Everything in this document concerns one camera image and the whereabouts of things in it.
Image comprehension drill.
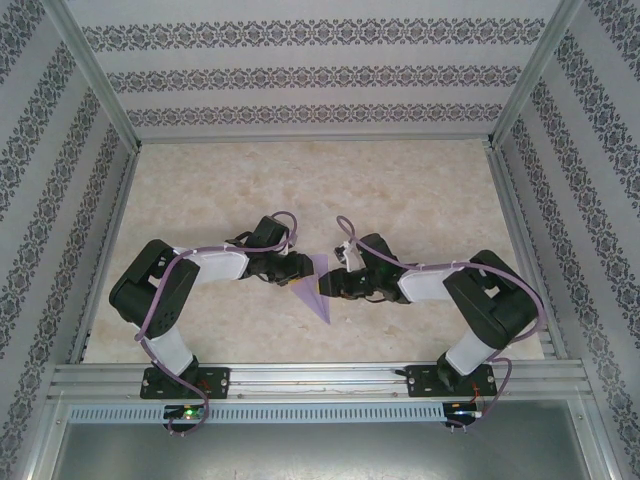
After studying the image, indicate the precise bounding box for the purple square paper sheet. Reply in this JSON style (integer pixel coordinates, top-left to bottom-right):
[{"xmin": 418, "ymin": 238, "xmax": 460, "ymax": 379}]
[{"xmin": 290, "ymin": 253, "xmax": 333, "ymax": 327}]

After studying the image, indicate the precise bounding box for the grey metal sheet panel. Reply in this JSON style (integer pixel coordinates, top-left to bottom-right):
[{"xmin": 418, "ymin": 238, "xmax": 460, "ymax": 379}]
[{"xmin": 49, "ymin": 422, "xmax": 614, "ymax": 480}]

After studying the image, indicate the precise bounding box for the small controller board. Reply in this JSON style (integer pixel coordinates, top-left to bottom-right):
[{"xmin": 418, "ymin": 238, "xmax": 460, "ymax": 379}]
[
  {"xmin": 163, "ymin": 403, "xmax": 207, "ymax": 421},
  {"xmin": 446, "ymin": 401, "xmax": 487, "ymax": 420}
]

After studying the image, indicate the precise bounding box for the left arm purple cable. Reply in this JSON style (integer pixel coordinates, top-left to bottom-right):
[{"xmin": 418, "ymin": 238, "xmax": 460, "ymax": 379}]
[{"xmin": 133, "ymin": 210, "xmax": 301, "ymax": 440}]

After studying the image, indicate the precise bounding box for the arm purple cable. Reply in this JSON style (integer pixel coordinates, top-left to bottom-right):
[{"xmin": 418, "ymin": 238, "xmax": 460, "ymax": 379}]
[
  {"xmin": 133, "ymin": 210, "xmax": 301, "ymax": 440},
  {"xmin": 335, "ymin": 215, "xmax": 546, "ymax": 419}
]

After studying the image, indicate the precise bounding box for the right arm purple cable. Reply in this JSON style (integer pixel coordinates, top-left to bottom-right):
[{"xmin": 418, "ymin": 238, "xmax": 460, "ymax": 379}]
[{"xmin": 335, "ymin": 215, "xmax": 546, "ymax": 419}]

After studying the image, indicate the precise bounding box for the aluminium mounting rail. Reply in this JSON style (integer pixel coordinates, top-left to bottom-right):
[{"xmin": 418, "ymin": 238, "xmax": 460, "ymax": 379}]
[{"xmin": 48, "ymin": 362, "xmax": 592, "ymax": 402}]

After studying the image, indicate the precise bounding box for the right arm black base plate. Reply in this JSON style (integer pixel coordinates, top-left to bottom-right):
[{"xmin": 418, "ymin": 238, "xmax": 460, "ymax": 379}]
[{"xmin": 407, "ymin": 364, "xmax": 499, "ymax": 399}]

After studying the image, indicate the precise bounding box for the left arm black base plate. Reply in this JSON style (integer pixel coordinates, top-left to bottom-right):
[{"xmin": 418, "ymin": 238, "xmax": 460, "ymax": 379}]
[{"xmin": 141, "ymin": 366, "xmax": 232, "ymax": 400}]

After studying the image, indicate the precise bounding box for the slotted grey cable duct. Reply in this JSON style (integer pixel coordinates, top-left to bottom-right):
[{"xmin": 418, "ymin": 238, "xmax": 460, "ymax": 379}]
[{"xmin": 67, "ymin": 403, "xmax": 447, "ymax": 424}]

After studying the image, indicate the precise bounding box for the aluminium back rail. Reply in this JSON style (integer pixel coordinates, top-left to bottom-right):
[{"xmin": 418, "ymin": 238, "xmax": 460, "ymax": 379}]
[{"xmin": 135, "ymin": 136, "xmax": 494, "ymax": 148}]

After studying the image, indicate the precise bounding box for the aluminium side rail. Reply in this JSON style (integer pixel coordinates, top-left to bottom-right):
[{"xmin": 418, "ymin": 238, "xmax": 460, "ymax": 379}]
[
  {"xmin": 485, "ymin": 144, "xmax": 570, "ymax": 360},
  {"xmin": 68, "ymin": 147, "xmax": 144, "ymax": 365}
]

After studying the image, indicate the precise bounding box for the aluminium frame post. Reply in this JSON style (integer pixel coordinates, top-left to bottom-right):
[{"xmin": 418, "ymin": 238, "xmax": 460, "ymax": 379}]
[
  {"xmin": 41, "ymin": 0, "xmax": 143, "ymax": 150},
  {"xmin": 488, "ymin": 0, "xmax": 585, "ymax": 149}
]

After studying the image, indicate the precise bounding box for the aluminium frame leg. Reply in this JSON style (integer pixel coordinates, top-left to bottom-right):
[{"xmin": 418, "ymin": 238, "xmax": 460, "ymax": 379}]
[
  {"xmin": 19, "ymin": 399, "xmax": 69, "ymax": 480},
  {"xmin": 569, "ymin": 397, "xmax": 624, "ymax": 480}
]

